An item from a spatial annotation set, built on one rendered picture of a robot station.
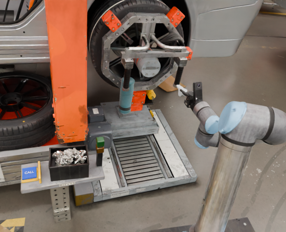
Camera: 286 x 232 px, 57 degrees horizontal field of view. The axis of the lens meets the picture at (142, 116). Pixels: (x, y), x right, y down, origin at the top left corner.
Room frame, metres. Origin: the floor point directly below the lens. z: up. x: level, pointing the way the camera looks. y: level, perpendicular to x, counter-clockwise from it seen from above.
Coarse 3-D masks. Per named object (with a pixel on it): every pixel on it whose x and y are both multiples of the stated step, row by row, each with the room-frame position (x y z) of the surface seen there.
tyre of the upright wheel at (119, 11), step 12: (108, 0) 1.76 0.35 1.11; (120, 0) 1.70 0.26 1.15; (132, 0) 1.66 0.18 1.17; (144, 0) 1.67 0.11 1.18; (156, 0) 1.76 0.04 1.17; (96, 12) 1.72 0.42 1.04; (120, 12) 1.60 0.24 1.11; (144, 12) 1.66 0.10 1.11; (156, 12) 1.70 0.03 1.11; (96, 24) 1.60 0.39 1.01; (180, 24) 1.78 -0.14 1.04; (96, 36) 1.55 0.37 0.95; (96, 48) 1.54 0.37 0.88; (96, 60) 1.55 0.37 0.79
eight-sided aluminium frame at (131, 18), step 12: (132, 12) 1.60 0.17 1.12; (168, 24) 1.66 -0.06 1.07; (108, 36) 1.50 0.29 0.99; (180, 36) 1.69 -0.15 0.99; (108, 48) 1.49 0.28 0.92; (108, 60) 1.49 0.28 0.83; (108, 72) 1.49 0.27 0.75; (168, 72) 1.68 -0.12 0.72; (120, 84) 1.53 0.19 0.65; (144, 84) 1.65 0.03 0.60; (156, 84) 1.65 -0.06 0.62
